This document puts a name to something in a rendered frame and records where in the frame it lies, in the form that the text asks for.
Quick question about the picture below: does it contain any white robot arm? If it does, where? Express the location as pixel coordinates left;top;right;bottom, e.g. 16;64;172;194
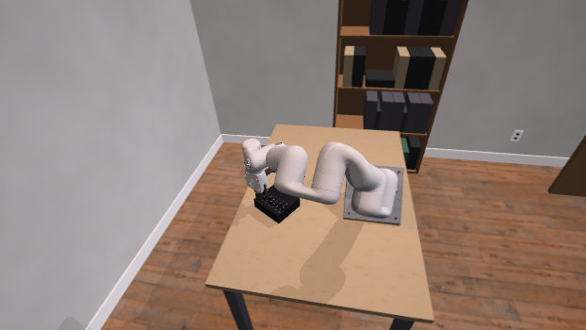
242;139;398;219

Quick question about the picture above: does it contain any black lighting desk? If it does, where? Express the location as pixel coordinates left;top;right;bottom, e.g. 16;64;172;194
253;185;301;223

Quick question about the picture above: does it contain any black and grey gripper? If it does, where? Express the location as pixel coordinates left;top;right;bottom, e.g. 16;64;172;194
245;168;269;201

